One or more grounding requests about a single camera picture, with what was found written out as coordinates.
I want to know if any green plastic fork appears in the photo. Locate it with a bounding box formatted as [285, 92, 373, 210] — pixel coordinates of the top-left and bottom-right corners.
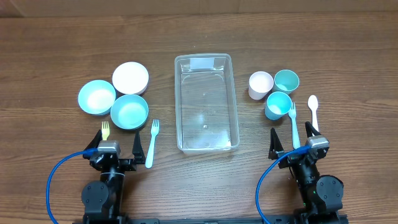
[288, 102, 300, 149]

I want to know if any left blue cable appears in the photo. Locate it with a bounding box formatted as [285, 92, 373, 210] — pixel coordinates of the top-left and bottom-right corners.
[46, 148, 99, 224]

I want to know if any green plastic cup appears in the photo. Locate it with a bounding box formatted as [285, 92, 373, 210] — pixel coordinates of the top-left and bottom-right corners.
[272, 70, 300, 95]

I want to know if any blue plastic cup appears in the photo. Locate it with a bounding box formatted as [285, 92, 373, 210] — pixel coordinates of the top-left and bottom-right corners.
[265, 91, 292, 120]

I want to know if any pink bowl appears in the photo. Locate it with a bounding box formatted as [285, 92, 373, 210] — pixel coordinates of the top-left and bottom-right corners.
[112, 62, 149, 95]

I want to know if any light blue bowl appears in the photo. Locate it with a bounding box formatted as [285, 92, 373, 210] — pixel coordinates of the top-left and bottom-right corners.
[78, 80, 116, 116]

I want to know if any yellow plastic fork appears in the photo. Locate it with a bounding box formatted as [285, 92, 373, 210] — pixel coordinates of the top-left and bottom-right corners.
[101, 121, 110, 141]

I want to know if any light blue plastic fork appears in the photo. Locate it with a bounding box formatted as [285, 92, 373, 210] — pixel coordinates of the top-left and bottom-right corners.
[145, 119, 160, 169]

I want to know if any pink plastic spoon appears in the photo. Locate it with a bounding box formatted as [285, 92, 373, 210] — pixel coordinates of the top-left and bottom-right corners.
[307, 95, 319, 131]

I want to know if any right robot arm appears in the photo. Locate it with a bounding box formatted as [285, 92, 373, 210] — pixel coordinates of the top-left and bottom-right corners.
[268, 121, 348, 223]

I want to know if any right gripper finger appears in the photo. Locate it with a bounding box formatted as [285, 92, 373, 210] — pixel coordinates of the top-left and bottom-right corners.
[268, 128, 284, 160]
[305, 121, 320, 138]

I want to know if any teal green bowl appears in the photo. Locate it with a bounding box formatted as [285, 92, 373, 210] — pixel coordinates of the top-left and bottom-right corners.
[110, 95, 149, 130]

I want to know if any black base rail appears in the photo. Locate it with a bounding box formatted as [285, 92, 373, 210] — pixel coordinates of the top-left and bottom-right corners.
[73, 215, 349, 224]

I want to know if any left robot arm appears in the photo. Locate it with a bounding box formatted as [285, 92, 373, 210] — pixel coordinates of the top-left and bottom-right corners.
[81, 131, 146, 223]

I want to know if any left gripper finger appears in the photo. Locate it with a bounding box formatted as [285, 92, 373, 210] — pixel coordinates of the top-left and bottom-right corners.
[85, 129, 102, 151]
[132, 131, 146, 164]

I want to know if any pink plastic cup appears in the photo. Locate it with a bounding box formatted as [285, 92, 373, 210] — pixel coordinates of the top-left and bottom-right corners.
[248, 71, 274, 100]

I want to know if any clear plastic container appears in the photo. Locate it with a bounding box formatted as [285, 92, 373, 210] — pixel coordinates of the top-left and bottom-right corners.
[174, 53, 240, 154]

